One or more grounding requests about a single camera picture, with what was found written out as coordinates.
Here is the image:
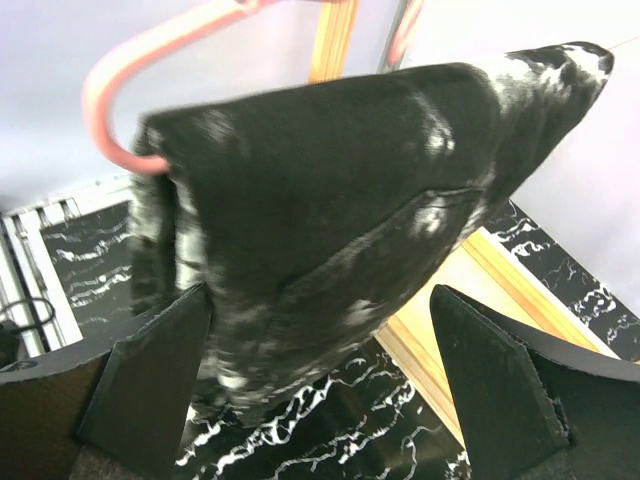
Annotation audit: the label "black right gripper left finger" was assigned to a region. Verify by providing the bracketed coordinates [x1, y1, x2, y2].
[1, 285, 211, 479]

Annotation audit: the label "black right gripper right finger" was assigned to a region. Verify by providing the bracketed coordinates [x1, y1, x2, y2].
[430, 285, 639, 480]

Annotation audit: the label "black white patterned trousers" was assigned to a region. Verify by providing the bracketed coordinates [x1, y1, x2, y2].
[129, 42, 614, 426]

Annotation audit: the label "pink wire hanger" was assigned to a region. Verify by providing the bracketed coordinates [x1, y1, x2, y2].
[81, 0, 426, 176]

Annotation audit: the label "wooden clothes rack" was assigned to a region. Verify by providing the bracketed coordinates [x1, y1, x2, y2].
[309, 1, 620, 446]

